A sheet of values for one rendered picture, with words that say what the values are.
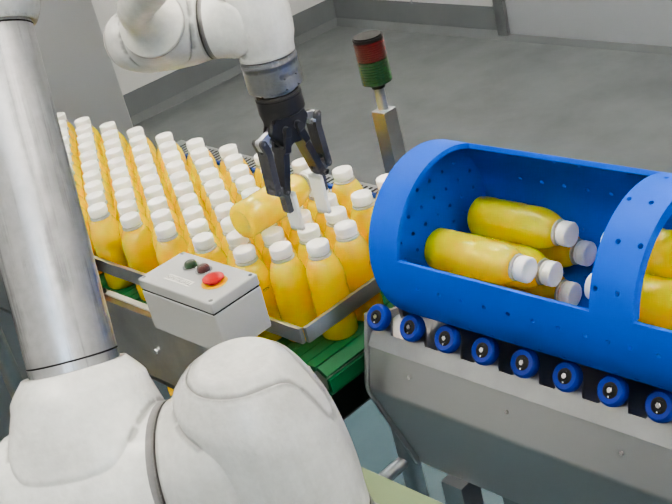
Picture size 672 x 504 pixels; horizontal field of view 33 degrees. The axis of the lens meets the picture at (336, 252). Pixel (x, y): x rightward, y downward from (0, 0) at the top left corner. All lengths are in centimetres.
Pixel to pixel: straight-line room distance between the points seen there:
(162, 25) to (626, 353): 81
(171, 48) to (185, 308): 41
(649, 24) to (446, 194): 386
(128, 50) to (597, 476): 93
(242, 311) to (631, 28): 411
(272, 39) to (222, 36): 8
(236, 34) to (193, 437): 76
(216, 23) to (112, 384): 70
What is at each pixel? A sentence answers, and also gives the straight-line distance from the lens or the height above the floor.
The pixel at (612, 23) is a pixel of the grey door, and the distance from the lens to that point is 575.
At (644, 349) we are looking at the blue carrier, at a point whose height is 108.
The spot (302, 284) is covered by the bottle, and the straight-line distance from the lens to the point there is 193.
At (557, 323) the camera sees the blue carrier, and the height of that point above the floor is 109.
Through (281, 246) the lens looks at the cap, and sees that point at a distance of 192.
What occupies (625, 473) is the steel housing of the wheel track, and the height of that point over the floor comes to 85.
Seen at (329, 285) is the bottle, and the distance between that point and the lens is 190.
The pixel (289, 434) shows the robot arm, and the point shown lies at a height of 127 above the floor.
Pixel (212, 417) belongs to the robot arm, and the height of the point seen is 130.
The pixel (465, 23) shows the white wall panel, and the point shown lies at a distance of 641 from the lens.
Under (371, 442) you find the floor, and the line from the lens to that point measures 322.
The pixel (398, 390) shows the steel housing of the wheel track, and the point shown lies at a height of 85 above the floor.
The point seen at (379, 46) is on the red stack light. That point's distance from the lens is 228.
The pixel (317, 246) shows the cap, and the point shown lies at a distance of 188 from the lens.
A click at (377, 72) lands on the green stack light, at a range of 229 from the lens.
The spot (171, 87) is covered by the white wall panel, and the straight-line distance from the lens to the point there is 650.
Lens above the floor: 190
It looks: 26 degrees down
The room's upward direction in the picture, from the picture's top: 15 degrees counter-clockwise
